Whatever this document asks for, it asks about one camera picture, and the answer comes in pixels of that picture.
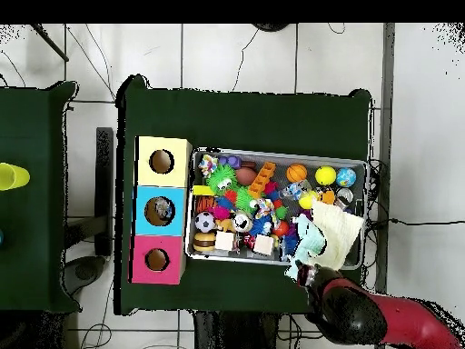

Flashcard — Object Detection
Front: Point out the light blue waffle cloth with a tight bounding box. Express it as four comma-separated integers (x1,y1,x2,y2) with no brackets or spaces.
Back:
284,214,328,281

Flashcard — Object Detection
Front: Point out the cream waffle cloth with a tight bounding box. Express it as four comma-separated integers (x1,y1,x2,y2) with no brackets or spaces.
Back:
310,199,365,272

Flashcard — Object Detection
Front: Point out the silver mesh bin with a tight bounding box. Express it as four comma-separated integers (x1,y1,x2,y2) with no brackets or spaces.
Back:
184,146,370,271

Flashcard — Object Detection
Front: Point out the wooden box with three holes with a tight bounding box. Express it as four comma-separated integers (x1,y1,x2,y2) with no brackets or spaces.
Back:
128,135,193,285

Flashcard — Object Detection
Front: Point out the large wooden block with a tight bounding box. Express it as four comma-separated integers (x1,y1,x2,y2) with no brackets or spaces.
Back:
252,233,275,255

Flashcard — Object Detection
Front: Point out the clear water bottle blue label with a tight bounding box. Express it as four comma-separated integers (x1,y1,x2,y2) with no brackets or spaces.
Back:
281,179,313,200

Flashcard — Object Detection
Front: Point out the small wooden block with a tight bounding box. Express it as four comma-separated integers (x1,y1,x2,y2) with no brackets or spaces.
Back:
213,230,236,252

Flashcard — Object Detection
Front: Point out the yellow ball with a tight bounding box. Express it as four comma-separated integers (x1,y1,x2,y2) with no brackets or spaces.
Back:
314,165,338,187

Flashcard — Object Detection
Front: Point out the small orange basketball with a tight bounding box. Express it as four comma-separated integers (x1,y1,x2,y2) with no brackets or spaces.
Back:
285,163,309,184

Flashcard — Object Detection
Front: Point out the orange plastic block with holes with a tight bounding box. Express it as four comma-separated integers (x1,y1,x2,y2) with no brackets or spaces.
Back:
247,161,277,199

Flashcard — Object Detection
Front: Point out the toy hamburger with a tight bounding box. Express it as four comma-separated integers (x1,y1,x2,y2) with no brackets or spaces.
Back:
192,230,217,253

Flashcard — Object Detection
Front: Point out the small soccer ball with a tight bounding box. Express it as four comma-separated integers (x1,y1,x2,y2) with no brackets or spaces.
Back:
193,210,216,234

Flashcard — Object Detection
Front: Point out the green spiky ball with eyes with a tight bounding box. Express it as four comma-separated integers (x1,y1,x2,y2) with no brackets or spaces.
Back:
205,164,239,197

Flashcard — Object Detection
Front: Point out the dark green tablecloth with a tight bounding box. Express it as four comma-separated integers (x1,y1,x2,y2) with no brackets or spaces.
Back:
0,80,82,314
114,74,373,316

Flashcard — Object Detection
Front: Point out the yellow-green cup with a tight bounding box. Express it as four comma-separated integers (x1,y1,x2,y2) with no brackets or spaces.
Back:
0,162,32,192

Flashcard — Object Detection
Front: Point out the black rod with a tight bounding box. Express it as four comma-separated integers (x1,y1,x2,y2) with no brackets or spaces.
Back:
30,23,70,63

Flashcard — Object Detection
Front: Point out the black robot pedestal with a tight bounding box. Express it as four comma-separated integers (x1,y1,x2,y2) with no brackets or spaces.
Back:
192,310,281,349

